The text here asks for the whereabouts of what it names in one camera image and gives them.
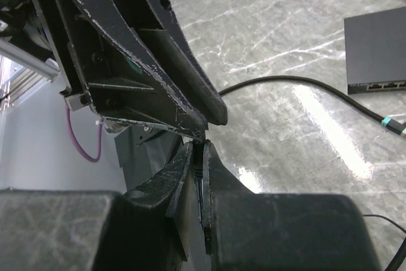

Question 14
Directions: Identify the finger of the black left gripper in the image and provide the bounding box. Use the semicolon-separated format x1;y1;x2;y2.
138;0;227;125

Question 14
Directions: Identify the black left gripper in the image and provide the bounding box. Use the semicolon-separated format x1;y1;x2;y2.
1;0;208;140

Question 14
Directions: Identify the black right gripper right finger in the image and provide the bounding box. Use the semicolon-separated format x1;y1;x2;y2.
201;142;380;270

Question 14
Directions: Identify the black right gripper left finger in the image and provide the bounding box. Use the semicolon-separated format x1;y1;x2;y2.
1;143;193;270

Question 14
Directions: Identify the thin black power cord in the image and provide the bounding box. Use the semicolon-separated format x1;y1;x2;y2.
192;141;406;271

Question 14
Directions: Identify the black ethernet cable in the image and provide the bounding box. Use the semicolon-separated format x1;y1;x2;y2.
218;75;406;140

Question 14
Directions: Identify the black network switch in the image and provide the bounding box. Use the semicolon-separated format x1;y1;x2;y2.
344;7;405;95

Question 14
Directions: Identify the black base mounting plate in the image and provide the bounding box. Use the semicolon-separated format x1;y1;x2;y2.
115;126;183;190

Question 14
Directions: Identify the aluminium front rail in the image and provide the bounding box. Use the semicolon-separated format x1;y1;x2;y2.
1;39;60;115

